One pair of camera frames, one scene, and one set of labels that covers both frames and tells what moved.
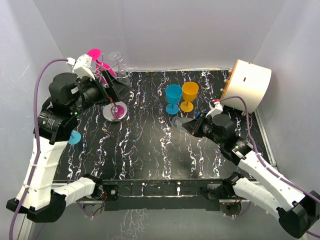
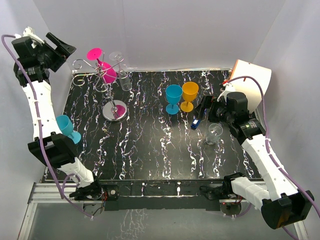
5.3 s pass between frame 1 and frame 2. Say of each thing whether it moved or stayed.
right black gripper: moved
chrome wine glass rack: stayed
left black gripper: moved
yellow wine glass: stayed
